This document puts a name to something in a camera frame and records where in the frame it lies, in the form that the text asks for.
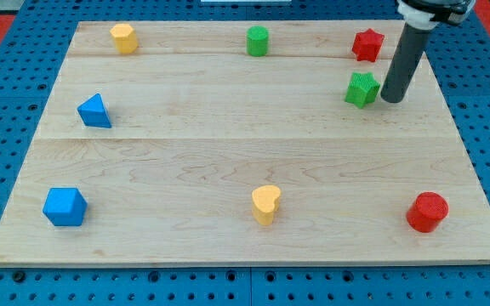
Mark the wooden board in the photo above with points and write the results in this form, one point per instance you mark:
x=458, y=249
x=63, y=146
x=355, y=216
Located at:
x=197, y=125

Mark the blue triangle block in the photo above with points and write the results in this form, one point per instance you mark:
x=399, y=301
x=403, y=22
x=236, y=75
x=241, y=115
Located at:
x=93, y=113

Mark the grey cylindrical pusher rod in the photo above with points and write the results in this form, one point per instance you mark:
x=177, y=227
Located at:
x=405, y=61

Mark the red star block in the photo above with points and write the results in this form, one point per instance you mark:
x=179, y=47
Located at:
x=367, y=45

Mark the red cylinder block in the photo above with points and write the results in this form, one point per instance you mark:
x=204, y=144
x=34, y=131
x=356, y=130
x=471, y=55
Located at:
x=427, y=212

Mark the blue cube block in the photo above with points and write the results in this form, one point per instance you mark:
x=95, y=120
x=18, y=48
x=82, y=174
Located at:
x=65, y=206

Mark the yellow hexagon block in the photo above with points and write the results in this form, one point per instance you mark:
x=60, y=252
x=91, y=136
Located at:
x=124, y=38

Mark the yellow heart block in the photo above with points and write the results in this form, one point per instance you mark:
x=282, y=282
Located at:
x=265, y=203

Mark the green cylinder block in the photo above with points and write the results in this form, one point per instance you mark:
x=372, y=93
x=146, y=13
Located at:
x=257, y=41

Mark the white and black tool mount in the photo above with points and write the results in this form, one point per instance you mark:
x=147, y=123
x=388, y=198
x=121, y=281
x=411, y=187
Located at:
x=427, y=14

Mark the green star block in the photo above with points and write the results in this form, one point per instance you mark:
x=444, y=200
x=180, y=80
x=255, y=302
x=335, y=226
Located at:
x=362, y=89

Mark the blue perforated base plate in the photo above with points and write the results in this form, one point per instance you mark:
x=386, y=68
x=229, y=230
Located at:
x=31, y=54

